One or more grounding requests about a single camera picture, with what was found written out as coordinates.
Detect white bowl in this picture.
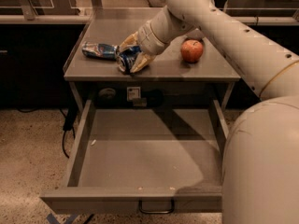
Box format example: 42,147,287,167
186,29,205,41

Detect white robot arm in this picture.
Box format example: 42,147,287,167
121,0,299,224

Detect blue tape on floor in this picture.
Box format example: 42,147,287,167
46,213,78,224

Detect metal drawer handle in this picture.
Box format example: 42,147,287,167
138,200,175,215

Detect blue pepsi can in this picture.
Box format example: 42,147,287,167
117,46,141,74

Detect white label tag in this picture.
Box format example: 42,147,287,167
127,87,141,102

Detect red apple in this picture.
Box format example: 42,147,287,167
180,39,204,63

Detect grey open drawer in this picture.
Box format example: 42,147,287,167
41,101,228,214

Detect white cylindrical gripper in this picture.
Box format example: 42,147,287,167
119,7,194,74

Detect grey cabinet counter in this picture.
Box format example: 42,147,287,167
64,7,240,105

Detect crushed blue can on counter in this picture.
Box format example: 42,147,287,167
82,42,119,61

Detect black cable left floor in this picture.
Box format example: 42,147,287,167
16,107,78,160

